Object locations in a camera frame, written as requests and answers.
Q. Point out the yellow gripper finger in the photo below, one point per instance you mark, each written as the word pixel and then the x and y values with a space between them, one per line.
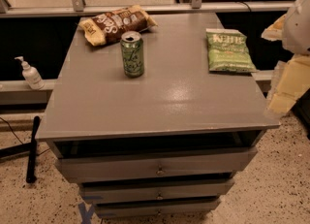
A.
pixel 289 82
pixel 274 32

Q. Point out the brown chip bag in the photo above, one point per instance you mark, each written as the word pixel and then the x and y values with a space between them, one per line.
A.
pixel 108 27

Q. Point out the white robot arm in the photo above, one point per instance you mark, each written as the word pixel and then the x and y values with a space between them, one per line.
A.
pixel 296 29

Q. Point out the green chip bag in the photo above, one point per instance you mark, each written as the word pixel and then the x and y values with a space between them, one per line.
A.
pixel 228 51

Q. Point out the grey drawer cabinet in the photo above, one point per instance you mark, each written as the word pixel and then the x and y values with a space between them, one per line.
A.
pixel 177 105

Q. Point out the green soda can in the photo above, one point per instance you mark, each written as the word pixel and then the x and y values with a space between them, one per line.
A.
pixel 132 54

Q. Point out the bottom cabinet drawer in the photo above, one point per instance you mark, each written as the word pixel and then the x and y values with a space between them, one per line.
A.
pixel 156 207

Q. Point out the cabinet drawer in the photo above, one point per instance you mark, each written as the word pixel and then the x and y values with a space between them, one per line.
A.
pixel 156 207
pixel 114 168
pixel 157 192

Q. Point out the middle cabinet drawer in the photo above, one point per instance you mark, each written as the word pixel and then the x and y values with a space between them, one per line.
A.
pixel 157 192

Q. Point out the top cabinet drawer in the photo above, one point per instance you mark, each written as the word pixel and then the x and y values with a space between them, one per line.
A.
pixel 114 168

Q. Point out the white pump bottle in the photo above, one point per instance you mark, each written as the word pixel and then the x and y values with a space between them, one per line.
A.
pixel 31 74

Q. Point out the blue tape cross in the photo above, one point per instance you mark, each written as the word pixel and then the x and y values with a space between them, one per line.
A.
pixel 85 213

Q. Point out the black stand leg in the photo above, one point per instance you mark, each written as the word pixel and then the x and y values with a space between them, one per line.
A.
pixel 29 148

